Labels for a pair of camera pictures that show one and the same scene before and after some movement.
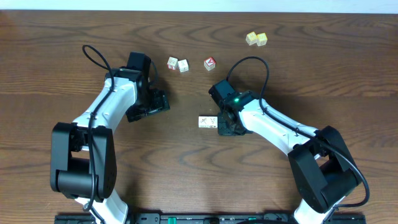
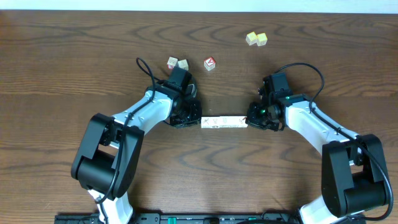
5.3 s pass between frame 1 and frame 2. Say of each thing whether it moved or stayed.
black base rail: stayed
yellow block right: stayed
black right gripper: moved
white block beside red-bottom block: stayed
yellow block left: stayed
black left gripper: moved
